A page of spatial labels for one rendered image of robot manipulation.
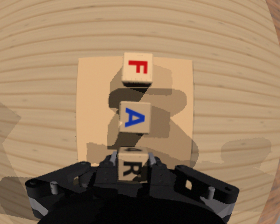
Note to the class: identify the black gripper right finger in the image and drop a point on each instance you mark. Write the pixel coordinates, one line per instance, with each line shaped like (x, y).
(218, 195)

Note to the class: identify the tan letter a block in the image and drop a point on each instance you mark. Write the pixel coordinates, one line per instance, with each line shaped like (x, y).
(134, 117)

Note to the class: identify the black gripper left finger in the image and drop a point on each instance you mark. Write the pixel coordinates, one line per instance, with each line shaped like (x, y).
(45, 190)

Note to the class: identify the beige block with red letter f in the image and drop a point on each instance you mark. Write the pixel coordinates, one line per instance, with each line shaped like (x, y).
(137, 69)

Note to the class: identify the tan letter r block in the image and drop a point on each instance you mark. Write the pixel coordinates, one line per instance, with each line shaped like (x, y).
(132, 163)

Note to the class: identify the tan square mat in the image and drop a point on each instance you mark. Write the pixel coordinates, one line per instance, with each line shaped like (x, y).
(100, 90)

